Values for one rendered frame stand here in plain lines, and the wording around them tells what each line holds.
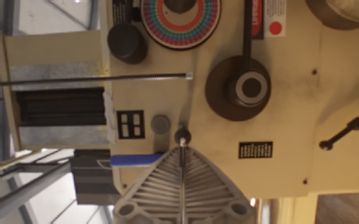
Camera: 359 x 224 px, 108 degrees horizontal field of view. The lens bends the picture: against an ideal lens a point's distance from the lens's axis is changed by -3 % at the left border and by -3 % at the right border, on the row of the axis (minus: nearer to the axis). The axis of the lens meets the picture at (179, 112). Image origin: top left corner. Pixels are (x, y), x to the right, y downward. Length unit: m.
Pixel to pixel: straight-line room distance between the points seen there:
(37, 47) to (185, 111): 1.32
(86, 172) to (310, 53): 1.44
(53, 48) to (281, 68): 1.37
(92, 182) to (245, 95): 1.30
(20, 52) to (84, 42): 0.51
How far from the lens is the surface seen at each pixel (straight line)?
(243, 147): 0.38
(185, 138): 0.24
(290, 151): 0.44
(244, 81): 0.27
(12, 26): 8.08
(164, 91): 0.33
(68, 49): 1.33
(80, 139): 1.29
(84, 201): 1.55
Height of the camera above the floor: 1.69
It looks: 2 degrees up
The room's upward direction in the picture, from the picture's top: 92 degrees counter-clockwise
